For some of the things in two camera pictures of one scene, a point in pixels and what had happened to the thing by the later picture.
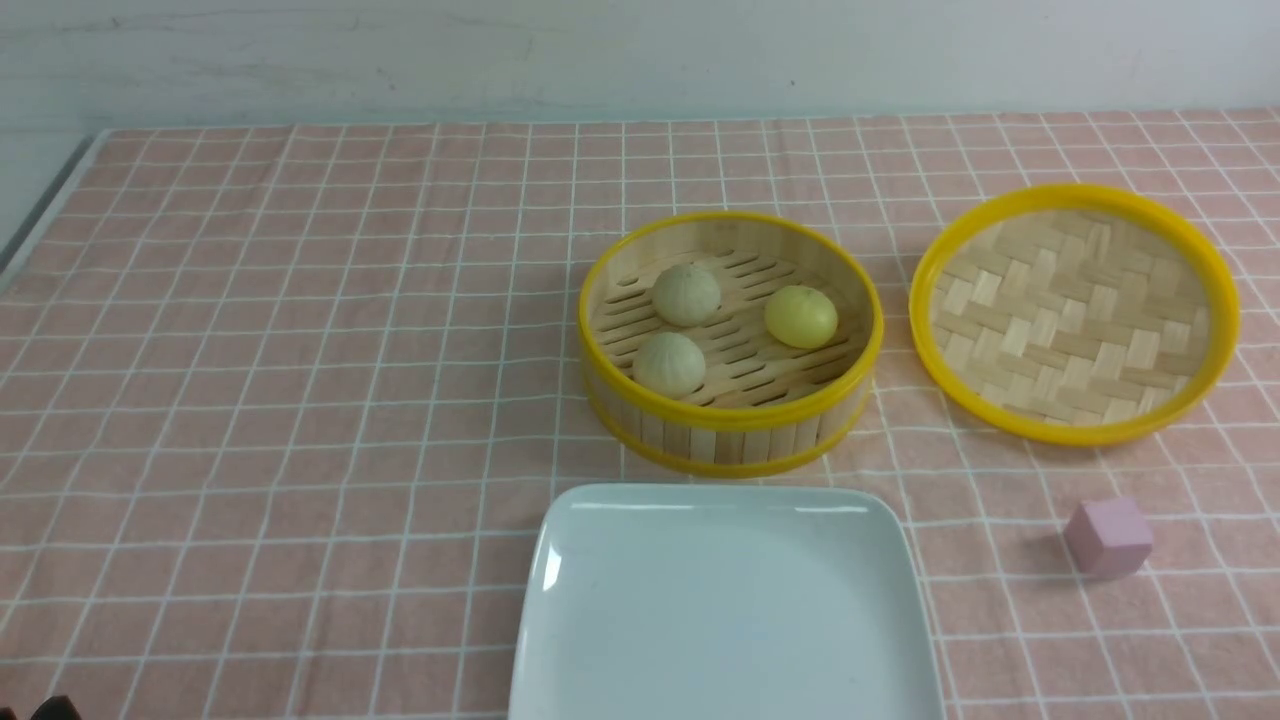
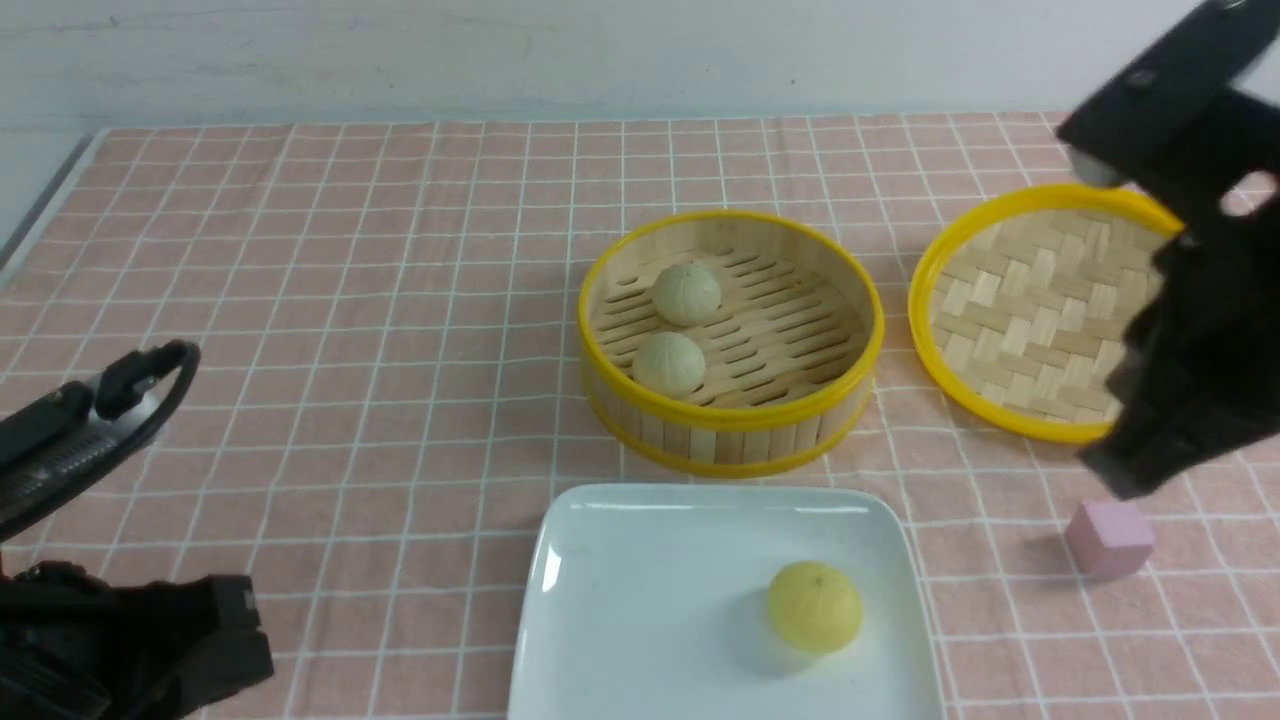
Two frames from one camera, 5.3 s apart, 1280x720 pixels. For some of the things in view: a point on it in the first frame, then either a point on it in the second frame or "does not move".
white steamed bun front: x=669 y=366 does not move
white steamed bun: x=686 y=295 does not move
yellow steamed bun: x=801 y=317 -> x=815 y=607
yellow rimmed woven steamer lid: x=1075 y=314 does not move
